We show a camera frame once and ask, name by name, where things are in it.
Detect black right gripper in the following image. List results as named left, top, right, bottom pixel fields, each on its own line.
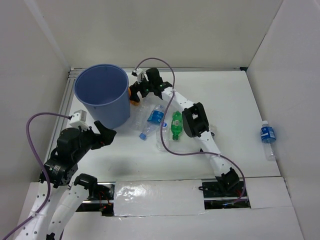
left=129, top=74, right=154, bottom=103

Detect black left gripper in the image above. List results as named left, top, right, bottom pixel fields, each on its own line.
left=73, top=120, right=117, bottom=161

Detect orange juice bottle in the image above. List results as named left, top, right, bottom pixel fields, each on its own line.
left=128, top=85, right=140, bottom=106

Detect clear unlabelled plastic bottle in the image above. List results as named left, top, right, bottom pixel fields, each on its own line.
left=129, top=103, right=151, bottom=131

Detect green plastic bottle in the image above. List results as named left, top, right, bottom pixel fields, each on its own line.
left=170, top=111, right=183, bottom=141

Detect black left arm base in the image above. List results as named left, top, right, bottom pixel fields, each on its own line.
left=76, top=182, right=115, bottom=217

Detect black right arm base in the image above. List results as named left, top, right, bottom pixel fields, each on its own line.
left=198, top=180, right=251, bottom=210

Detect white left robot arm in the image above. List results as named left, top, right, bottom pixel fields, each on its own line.
left=16, top=121, right=117, bottom=240

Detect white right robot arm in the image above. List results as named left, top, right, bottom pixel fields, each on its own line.
left=129, top=67, right=246, bottom=197

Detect blue plastic bin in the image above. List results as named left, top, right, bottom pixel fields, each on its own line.
left=74, top=64, right=131, bottom=129

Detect crushed bottle blue label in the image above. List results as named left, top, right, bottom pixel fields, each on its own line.
left=138, top=104, right=165, bottom=141

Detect clear bottle white blue cap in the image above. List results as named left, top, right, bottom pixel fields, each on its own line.
left=156, top=121, right=170, bottom=152

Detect white front cover panel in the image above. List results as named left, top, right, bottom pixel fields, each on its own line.
left=113, top=179, right=205, bottom=217

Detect blue label bottle far right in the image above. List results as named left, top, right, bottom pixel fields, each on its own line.
left=260, top=120, right=276, bottom=161

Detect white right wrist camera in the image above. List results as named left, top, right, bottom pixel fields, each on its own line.
left=131, top=67, right=148, bottom=83

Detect aluminium table edge rail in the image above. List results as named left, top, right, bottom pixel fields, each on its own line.
left=37, top=66, right=76, bottom=181

